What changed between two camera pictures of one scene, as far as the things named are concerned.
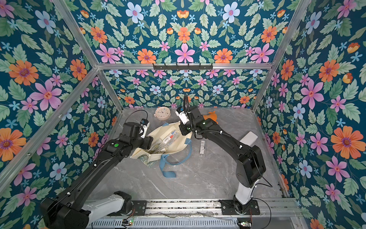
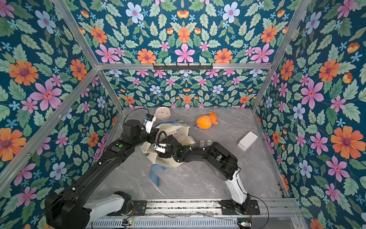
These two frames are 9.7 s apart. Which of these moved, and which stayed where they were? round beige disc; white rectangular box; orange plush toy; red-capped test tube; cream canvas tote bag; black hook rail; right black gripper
Moved: red-capped test tube; right black gripper; cream canvas tote bag
Stayed: orange plush toy; white rectangular box; black hook rail; round beige disc
